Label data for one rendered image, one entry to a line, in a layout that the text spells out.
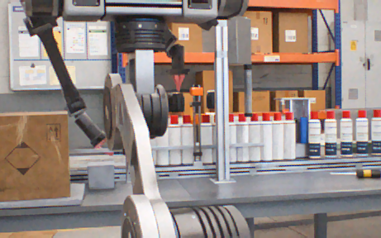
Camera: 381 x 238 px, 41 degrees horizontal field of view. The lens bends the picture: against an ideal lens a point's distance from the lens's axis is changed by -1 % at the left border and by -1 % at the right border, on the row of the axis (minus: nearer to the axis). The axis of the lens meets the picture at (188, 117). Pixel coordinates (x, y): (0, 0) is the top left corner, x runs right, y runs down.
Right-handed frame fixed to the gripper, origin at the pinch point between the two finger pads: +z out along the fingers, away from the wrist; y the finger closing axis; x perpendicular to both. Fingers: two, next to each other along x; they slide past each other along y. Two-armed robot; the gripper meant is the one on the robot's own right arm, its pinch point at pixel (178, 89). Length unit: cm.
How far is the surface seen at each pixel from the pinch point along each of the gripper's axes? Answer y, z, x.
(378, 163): -83, 33, 28
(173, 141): 6.0, 20.8, 21.8
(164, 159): 10.0, 28.1, 21.9
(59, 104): 75, 22, -407
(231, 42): -14.8, -18.2, 36.1
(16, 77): 121, -12, -390
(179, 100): -1.4, 5.0, -5.0
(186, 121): 0.5, 13.0, 20.5
